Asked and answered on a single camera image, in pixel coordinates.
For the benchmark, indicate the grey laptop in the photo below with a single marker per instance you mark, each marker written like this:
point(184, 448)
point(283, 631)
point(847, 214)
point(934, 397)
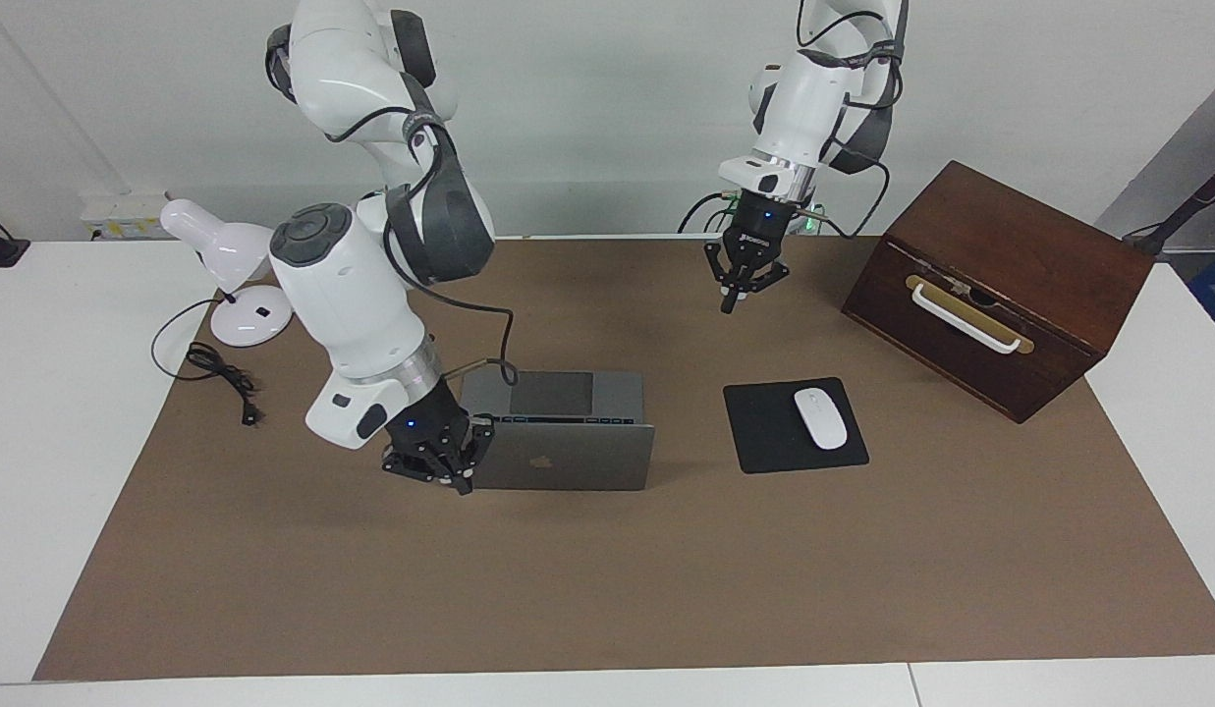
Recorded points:
point(568, 462)

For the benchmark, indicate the white computer mouse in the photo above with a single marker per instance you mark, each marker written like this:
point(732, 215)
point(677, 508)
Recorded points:
point(821, 418)

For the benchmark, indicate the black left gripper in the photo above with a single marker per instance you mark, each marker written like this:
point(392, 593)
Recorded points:
point(759, 231)

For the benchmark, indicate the black mouse pad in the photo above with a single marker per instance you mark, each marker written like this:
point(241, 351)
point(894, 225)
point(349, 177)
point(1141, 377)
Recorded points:
point(759, 432)

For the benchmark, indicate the brown table mat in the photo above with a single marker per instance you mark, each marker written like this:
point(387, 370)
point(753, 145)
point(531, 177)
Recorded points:
point(568, 589)

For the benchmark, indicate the white power strip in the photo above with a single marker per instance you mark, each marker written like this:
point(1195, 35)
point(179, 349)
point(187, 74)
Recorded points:
point(121, 216)

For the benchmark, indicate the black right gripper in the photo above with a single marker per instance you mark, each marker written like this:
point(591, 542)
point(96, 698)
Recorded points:
point(432, 427)

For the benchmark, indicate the white desk lamp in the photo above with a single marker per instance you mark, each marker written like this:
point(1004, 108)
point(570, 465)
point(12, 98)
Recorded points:
point(224, 245)

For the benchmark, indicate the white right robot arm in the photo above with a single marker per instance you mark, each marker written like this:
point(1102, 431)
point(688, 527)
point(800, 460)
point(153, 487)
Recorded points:
point(352, 295)

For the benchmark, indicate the black stand pole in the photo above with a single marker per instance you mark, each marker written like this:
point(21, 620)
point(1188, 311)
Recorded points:
point(1196, 201)

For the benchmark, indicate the dark wooden box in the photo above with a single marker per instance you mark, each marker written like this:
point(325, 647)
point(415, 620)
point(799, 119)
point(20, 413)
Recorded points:
point(1020, 275)

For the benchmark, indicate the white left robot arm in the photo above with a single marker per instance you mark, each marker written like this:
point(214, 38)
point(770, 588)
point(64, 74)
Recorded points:
point(803, 98)

